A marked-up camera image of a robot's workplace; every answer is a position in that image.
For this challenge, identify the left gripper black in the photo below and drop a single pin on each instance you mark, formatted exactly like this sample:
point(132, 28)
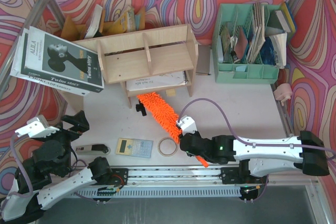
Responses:
point(70, 130)

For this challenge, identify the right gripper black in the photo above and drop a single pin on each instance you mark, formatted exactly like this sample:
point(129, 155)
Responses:
point(184, 144)

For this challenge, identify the orange microfiber duster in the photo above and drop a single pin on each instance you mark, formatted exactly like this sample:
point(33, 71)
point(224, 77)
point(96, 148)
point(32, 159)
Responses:
point(165, 115)

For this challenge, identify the beige and blue calculator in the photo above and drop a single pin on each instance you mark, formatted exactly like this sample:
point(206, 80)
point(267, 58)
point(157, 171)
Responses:
point(134, 147)

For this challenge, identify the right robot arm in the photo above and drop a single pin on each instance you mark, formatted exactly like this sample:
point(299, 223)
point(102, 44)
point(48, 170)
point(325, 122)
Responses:
point(259, 158)

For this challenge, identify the wooden bookshelf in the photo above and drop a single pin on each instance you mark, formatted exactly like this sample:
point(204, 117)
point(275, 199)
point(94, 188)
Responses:
point(146, 53)

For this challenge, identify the clear tape roll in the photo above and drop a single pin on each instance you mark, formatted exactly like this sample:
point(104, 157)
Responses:
point(167, 147)

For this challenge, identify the yellow sticky note pad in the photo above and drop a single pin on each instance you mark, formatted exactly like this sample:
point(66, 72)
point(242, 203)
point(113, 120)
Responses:
point(170, 92)

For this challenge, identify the black binder clip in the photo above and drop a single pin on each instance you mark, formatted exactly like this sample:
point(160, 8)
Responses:
point(141, 108)

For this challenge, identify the spiral notebook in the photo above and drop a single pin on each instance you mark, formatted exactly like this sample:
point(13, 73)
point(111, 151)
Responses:
point(161, 81)

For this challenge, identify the Twins story book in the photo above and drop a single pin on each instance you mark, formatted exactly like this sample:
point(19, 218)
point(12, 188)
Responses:
point(53, 59)

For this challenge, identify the white Chokladfabriken book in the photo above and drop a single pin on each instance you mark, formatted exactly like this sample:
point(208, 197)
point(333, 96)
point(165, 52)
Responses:
point(17, 72)

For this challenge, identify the yellow file rack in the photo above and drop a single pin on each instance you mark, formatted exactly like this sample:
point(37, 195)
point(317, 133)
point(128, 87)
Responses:
point(127, 22)

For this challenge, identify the pink piggy figurine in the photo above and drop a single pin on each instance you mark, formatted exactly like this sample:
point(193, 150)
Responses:
point(283, 93)

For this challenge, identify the mint green desk organizer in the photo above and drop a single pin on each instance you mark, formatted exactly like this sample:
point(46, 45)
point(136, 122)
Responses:
point(239, 45)

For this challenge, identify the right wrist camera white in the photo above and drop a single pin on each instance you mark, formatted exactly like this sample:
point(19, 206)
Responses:
point(187, 125)

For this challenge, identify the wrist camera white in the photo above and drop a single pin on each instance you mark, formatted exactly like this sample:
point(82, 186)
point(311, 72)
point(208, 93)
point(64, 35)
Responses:
point(187, 125)
point(36, 127)

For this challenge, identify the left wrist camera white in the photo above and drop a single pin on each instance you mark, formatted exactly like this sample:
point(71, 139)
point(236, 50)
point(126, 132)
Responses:
point(36, 127)

